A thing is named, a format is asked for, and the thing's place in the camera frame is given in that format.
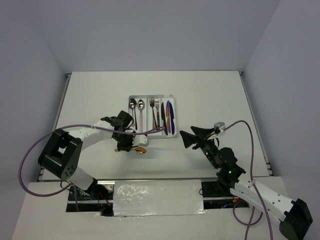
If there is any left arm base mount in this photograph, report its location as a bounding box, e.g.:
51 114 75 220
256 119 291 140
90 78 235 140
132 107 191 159
65 182 115 217

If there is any silver foil sheet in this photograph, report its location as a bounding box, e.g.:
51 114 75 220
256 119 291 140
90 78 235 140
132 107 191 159
113 179 206 217

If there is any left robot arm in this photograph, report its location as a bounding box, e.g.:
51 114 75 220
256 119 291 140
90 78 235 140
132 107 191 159
38 110 145 200

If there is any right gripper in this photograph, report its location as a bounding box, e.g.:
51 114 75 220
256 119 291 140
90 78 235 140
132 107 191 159
179 126 219 169

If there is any silver spoon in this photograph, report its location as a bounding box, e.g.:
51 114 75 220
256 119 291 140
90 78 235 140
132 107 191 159
128 98 137 117

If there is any silver fork with black handle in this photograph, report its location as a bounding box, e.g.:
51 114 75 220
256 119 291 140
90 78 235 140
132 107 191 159
154 98 161 127

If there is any iridescent rainbow knife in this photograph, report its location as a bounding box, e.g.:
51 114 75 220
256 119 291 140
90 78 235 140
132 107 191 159
165 100 171 133

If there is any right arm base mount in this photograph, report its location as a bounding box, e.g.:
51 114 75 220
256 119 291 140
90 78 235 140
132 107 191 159
198 181 249 210

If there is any black spoon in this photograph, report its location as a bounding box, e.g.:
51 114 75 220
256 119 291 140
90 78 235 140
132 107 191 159
134 108 138 130

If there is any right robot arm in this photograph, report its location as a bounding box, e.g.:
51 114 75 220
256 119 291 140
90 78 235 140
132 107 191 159
179 122 313 240

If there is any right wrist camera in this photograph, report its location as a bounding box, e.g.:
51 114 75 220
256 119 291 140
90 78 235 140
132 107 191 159
210 122 226 139

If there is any copper fork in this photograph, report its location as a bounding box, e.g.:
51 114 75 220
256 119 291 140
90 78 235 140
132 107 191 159
149 97 156 129

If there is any gold spoon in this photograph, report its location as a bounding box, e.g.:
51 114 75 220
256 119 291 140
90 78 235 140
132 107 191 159
114 147 147 154

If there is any blue knife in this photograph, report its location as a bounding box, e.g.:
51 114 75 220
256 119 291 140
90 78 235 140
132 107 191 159
169 102 175 135

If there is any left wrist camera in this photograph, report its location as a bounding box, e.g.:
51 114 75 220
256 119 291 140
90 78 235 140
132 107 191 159
132 134 149 147

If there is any black knife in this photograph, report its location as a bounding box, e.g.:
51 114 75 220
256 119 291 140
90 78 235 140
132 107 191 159
161 102 168 136

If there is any white three-compartment cutlery tray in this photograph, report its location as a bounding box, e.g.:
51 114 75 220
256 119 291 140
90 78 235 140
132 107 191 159
126 94 179 140

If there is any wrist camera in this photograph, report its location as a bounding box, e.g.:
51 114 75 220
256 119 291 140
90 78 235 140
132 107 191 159
132 134 149 147
210 122 226 139

